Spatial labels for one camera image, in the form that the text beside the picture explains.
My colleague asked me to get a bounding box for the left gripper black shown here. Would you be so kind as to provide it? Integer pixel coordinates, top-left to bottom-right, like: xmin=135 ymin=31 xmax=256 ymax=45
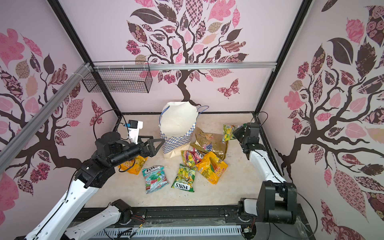
xmin=110 ymin=135 xmax=165 ymax=167

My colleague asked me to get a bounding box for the green snack packet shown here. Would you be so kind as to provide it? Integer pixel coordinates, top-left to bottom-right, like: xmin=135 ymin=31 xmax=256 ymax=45
xmin=222 ymin=125 xmax=238 ymax=142

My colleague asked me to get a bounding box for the yellow candy bag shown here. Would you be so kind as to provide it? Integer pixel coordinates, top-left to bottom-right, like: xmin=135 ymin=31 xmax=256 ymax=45
xmin=119 ymin=156 xmax=148 ymax=175

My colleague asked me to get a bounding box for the teal red candy bag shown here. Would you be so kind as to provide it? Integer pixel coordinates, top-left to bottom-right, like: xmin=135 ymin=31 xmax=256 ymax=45
xmin=142 ymin=166 xmax=169 ymax=194

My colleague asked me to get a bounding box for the blue checkered paper bag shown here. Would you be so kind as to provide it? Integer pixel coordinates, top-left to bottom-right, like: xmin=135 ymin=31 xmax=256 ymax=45
xmin=159 ymin=102 xmax=209 ymax=159

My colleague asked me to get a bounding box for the gold snack bag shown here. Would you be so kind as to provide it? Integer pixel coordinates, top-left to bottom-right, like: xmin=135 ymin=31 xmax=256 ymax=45
xmin=190 ymin=127 xmax=228 ymax=161

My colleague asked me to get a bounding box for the orange pink Fox's fruits bag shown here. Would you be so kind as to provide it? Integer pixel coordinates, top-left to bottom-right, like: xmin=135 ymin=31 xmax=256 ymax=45
xmin=181 ymin=149 xmax=204 ymax=168

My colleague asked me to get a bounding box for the yellow orange snack bag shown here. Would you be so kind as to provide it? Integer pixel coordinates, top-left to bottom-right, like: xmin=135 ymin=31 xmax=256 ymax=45
xmin=196 ymin=152 xmax=228 ymax=185

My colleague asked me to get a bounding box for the green Fox's candy bag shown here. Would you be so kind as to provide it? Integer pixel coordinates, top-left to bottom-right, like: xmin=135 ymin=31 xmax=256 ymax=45
xmin=172 ymin=164 xmax=197 ymax=193

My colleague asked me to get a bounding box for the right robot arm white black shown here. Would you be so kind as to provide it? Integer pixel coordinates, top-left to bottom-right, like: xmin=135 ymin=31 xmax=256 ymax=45
xmin=233 ymin=123 xmax=298 ymax=225

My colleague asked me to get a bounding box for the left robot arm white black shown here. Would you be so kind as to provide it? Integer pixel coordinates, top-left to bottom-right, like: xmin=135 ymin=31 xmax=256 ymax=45
xmin=21 ymin=132 xmax=165 ymax=240

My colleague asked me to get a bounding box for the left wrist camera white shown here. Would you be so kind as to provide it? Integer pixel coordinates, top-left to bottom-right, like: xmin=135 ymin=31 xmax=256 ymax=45
xmin=127 ymin=120 xmax=143 ymax=144

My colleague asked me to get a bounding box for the black wire basket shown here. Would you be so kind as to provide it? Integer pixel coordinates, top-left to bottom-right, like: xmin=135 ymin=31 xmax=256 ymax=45
xmin=82 ymin=60 xmax=153 ymax=94

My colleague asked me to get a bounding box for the back aluminium rail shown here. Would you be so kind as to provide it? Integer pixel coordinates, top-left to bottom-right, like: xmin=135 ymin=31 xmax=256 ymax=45
xmin=93 ymin=62 xmax=277 ymax=71

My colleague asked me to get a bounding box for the aluminium rail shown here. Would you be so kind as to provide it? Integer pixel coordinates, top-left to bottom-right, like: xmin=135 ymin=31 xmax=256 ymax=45
xmin=93 ymin=62 xmax=277 ymax=71
xmin=1 ymin=63 xmax=92 ymax=173

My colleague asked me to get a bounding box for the white slotted cable duct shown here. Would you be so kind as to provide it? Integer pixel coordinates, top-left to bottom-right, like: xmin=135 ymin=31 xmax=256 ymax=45
xmin=91 ymin=226 xmax=243 ymax=240

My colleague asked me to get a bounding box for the left aluminium rail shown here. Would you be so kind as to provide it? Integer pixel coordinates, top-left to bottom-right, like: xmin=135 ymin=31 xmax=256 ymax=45
xmin=1 ymin=63 xmax=92 ymax=173

